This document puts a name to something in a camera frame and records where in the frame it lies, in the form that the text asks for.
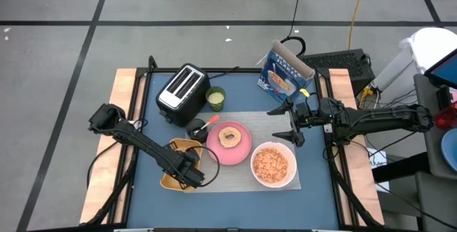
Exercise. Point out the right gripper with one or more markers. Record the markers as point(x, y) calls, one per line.
point(308, 116)

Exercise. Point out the black and silver toaster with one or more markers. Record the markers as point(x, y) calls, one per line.
point(189, 112)

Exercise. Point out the toasted bagel half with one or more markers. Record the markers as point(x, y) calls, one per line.
point(222, 138)

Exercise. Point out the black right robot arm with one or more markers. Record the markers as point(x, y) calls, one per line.
point(385, 117)

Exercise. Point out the blue plate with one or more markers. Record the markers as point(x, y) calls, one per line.
point(450, 150)

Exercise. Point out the white bin with bag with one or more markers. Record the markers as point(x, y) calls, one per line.
point(428, 43)

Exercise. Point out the black aluminium table frame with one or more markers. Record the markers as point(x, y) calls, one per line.
point(232, 70)

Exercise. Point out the white paper sheet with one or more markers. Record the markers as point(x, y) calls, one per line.
point(379, 155)

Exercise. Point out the grey woven placemat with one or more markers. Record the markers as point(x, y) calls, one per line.
point(232, 178)

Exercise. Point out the golden cereal flakes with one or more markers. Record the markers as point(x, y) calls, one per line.
point(271, 166)

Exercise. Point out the black computer case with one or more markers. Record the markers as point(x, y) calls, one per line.
point(339, 62)

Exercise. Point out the red plastic object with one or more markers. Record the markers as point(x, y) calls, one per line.
point(444, 119)

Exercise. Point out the green plastic cup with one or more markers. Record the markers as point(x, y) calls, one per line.
point(215, 98)

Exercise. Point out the orange plastic tray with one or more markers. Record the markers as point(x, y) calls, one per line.
point(168, 183)

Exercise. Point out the grey side cart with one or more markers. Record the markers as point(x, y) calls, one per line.
point(439, 203)

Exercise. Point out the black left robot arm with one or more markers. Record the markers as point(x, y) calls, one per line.
point(139, 141)

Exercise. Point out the dark tablet screen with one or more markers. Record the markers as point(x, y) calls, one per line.
point(446, 71)

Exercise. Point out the yellow power plug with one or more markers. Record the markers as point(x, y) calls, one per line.
point(367, 92)

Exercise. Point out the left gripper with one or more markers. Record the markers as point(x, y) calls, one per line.
point(187, 171)

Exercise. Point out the pink plate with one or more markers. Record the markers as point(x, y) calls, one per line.
point(228, 157)

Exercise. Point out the wooden side board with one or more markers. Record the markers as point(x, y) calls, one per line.
point(123, 76)
point(342, 82)

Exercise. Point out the pale pink bowl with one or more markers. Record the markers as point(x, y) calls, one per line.
point(293, 167)

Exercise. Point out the blue cereal box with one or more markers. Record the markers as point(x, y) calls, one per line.
point(282, 78)

